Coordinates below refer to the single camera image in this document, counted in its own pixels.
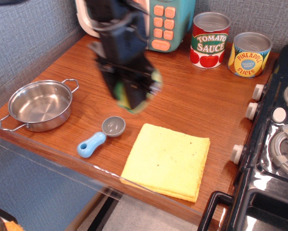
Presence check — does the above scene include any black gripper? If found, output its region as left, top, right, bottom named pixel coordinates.
left=90, top=16, right=156, bottom=110

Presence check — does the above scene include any green toy pepper slice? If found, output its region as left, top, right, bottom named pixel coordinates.
left=117, top=69, right=163, bottom=114

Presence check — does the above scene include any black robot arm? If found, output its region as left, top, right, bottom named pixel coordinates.
left=86, top=0, right=162, bottom=113

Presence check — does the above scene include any teal toy microwave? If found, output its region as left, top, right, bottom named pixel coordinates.
left=75, top=0, right=196, bottom=52

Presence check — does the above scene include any blue grey toy scoop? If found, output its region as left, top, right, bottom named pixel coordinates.
left=77, top=116, right=126, bottom=158

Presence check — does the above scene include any small steel pot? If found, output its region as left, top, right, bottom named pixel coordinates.
left=0, top=79, right=79, bottom=132

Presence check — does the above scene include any yellow folded cloth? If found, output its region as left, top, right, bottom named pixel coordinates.
left=120, top=123, right=210, bottom=203

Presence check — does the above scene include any tomato sauce can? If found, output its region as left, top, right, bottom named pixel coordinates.
left=189, top=12, right=231, bottom=69

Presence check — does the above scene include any pineapple slices can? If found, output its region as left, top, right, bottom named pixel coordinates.
left=228, top=32, right=273, bottom=78

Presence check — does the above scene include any white stove knob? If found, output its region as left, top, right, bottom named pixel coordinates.
left=245, top=103, right=258, bottom=120
left=252, top=84, right=265, bottom=101
left=230, top=144, right=244, bottom=165

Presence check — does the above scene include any black toy stove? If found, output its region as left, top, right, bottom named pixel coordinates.
left=198, top=44, right=288, bottom=231

